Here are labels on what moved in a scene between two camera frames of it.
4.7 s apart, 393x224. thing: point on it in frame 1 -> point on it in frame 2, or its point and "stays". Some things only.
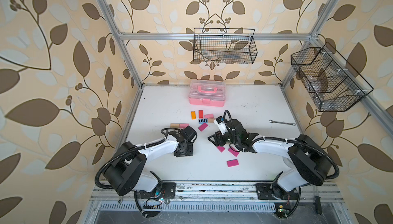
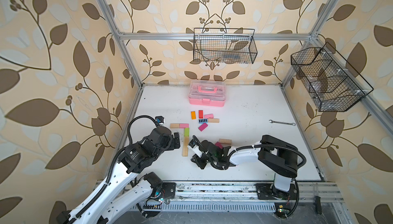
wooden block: [174, 125] stays
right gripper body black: [226, 138] -> [201, 160]
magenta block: [202, 127] stays
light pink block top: [209, 116] stays
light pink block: [183, 125] stays
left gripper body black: [188, 151] -> [169, 145]
